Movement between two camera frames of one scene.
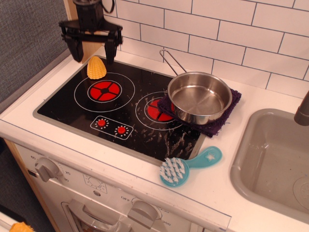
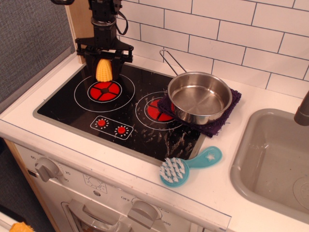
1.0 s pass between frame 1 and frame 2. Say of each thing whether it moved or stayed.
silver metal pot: stayed
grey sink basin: stayed
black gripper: moved
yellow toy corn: moved
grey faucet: stayed
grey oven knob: stayed
